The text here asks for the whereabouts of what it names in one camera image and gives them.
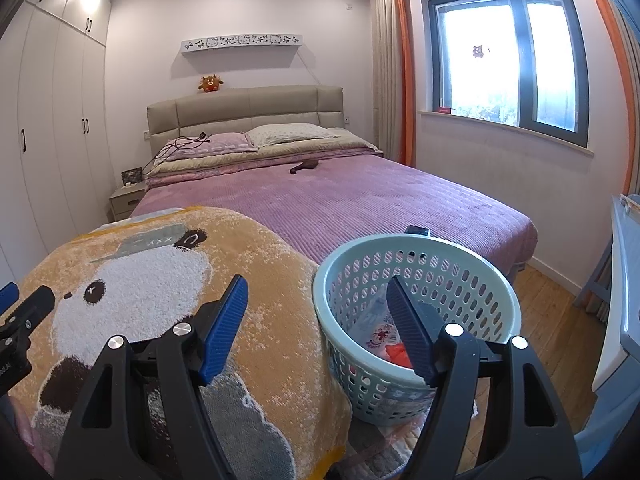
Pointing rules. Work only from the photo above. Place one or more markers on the printed bear blanket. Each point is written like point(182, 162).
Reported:
point(200, 250)

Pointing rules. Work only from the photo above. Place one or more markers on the light green plastic basket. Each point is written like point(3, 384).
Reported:
point(450, 270)

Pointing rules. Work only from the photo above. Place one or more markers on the white desk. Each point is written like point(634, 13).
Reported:
point(620, 310)

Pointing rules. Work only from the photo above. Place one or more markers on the beige curtain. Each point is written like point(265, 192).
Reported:
point(385, 70)

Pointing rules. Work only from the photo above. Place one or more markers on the red plastic bag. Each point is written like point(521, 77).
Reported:
point(399, 355)

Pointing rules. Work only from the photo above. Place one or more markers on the beige padded headboard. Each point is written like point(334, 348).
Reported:
point(240, 107)

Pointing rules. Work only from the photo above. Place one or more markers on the brown plush toy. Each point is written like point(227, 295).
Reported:
point(211, 83)

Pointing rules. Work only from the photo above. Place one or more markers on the orange curtain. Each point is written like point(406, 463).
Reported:
point(406, 85)
point(620, 75)

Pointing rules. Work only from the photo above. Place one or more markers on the beige folded quilt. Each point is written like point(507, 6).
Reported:
point(225, 161)

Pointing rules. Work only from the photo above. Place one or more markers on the white dotted pillow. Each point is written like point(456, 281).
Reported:
point(290, 135)

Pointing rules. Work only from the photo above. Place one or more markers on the dark framed window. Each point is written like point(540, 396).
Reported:
point(505, 60)

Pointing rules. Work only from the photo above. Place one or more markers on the white wardrobe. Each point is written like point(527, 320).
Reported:
point(55, 135)

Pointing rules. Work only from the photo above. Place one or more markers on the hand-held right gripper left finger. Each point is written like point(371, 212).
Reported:
point(225, 330)

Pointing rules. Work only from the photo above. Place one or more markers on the purple pillow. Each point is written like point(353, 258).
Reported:
point(220, 145)

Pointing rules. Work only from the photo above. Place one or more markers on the smartphone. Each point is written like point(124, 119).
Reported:
point(418, 231)

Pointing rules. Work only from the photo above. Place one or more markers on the bed with purple cover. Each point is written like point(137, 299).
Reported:
point(375, 200)

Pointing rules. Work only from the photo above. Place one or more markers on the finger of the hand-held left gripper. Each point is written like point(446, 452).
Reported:
point(7, 296)
point(32, 307)

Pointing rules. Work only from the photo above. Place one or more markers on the small photo frame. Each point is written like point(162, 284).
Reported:
point(131, 176)

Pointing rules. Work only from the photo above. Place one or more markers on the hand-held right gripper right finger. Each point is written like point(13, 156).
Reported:
point(407, 330)

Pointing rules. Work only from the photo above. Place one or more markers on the dark brown object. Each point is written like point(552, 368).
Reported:
point(305, 165)

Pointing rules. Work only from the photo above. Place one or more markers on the white decorated wall shelf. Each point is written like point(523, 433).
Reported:
point(240, 41)

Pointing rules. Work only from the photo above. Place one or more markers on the beige nightstand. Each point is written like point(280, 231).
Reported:
point(125, 202)

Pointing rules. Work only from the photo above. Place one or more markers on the window sticker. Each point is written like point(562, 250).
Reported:
point(477, 52)

